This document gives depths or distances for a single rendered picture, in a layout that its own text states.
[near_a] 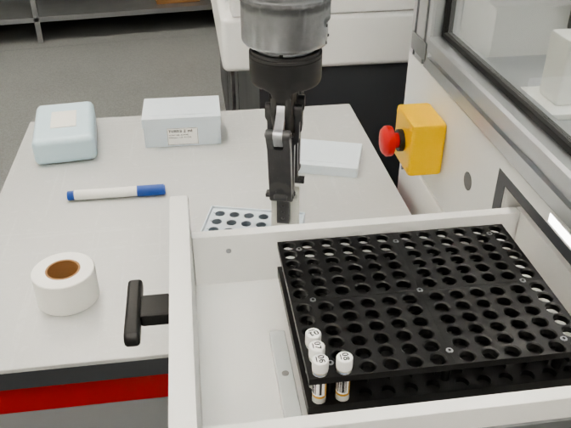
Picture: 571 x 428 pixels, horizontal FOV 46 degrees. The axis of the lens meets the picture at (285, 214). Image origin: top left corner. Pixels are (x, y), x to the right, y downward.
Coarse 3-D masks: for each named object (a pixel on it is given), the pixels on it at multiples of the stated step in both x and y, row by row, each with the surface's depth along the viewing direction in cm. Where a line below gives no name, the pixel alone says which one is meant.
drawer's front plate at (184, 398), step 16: (176, 208) 63; (176, 224) 61; (176, 240) 59; (176, 256) 57; (192, 256) 65; (176, 272) 55; (192, 272) 61; (176, 288) 53; (192, 288) 56; (176, 304) 52; (192, 304) 53; (176, 320) 50; (192, 320) 50; (176, 336) 48; (192, 336) 49; (176, 352) 47; (192, 352) 47; (176, 368) 46; (192, 368) 46; (176, 384) 45; (192, 384) 45; (176, 400) 43; (192, 400) 43; (176, 416) 42; (192, 416) 42
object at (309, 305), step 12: (288, 252) 62; (288, 264) 61; (300, 264) 60; (288, 276) 59; (288, 288) 58; (300, 288) 58; (300, 300) 56; (312, 312) 55; (300, 324) 54; (312, 324) 54; (300, 336) 53; (312, 372) 50; (312, 384) 49
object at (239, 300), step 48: (192, 240) 65; (240, 240) 66; (288, 240) 67; (384, 240) 68; (480, 240) 70; (528, 240) 68; (240, 288) 68; (240, 336) 62; (288, 336) 62; (240, 384) 57
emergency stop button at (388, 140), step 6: (384, 126) 87; (390, 126) 86; (384, 132) 86; (390, 132) 85; (396, 132) 87; (384, 138) 86; (390, 138) 85; (396, 138) 86; (384, 144) 86; (390, 144) 85; (396, 144) 86; (384, 150) 86; (390, 150) 86
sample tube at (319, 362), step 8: (312, 360) 49; (320, 360) 49; (328, 360) 49; (312, 368) 49; (320, 368) 48; (328, 368) 49; (320, 376) 49; (312, 392) 50; (320, 392) 50; (312, 400) 51; (320, 400) 50
